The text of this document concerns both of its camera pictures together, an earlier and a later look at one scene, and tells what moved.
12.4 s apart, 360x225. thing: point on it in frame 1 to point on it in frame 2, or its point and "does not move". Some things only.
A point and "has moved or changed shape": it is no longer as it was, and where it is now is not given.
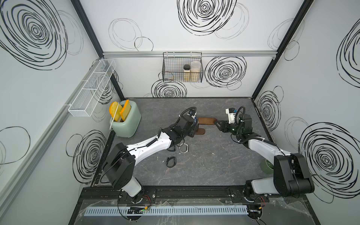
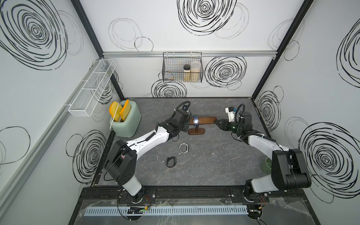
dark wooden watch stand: x=205 y=121 does not move
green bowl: x=267 y=167 does not move
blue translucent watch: x=191 y=112 has moved or changed shape
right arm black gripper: x=222 y=123 does not move
